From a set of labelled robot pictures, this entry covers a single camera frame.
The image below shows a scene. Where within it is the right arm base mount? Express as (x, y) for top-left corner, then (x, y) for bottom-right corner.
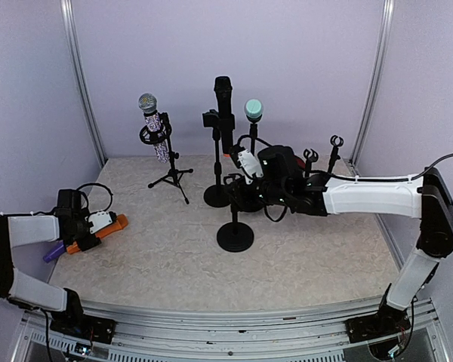
(344, 307), (411, 343)

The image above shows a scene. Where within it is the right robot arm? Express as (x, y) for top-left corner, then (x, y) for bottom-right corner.
(225, 145), (453, 335)

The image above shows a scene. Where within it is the black tall round-base stand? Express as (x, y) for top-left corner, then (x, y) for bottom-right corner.
(202, 109), (235, 208)

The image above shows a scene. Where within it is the aluminium corner post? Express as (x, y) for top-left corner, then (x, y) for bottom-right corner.
(60, 0), (107, 168)
(349, 0), (396, 167)

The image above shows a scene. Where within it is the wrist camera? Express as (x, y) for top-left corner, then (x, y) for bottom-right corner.
(86, 211), (117, 234)
(230, 146), (264, 185)

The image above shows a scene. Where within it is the teal head microphone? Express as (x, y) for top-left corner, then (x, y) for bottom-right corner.
(244, 99), (263, 124)

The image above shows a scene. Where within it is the aluminium front rail frame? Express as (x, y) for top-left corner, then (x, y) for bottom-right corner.
(8, 297), (453, 361)

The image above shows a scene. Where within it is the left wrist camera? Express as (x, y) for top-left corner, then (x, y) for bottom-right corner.
(86, 211), (117, 234)

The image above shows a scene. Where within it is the red floral plate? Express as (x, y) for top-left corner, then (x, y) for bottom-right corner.
(294, 155), (306, 173)

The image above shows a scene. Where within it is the black tripod microphone stand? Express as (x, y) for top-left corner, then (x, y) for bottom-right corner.
(148, 112), (193, 204)

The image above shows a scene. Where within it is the right aluminium corner post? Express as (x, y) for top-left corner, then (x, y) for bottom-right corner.
(349, 0), (396, 167)

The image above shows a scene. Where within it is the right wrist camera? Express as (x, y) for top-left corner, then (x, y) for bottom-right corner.
(230, 146), (264, 185)

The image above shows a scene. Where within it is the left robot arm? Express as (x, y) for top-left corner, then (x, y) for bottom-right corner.
(0, 189), (92, 336)

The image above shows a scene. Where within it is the black short stand orange mic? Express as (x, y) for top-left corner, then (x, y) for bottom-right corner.
(217, 173), (254, 253)

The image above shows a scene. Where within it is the black microphone orange end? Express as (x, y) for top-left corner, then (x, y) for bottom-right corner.
(214, 75), (235, 155)

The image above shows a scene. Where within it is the rhinestone silver-head microphone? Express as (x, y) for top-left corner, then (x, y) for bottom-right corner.
(138, 93), (169, 163)

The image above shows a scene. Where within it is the purple microphone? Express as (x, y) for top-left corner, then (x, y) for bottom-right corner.
(42, 241), (66, 263)

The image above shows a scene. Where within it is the black short stand purple mic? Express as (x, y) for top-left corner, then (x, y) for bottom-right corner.
(304, 149), (319, 179)

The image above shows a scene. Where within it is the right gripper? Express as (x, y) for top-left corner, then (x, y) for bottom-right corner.
(225, 174), (290, 210)

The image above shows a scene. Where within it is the left aluminium corner post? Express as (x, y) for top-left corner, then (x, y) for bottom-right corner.
(60, 0), (107, 168)

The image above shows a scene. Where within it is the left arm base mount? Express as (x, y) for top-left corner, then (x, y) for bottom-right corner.
(50, 311), (116, 345)

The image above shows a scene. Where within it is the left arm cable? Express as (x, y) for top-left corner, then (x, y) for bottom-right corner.
(75, 182), (114, 212)

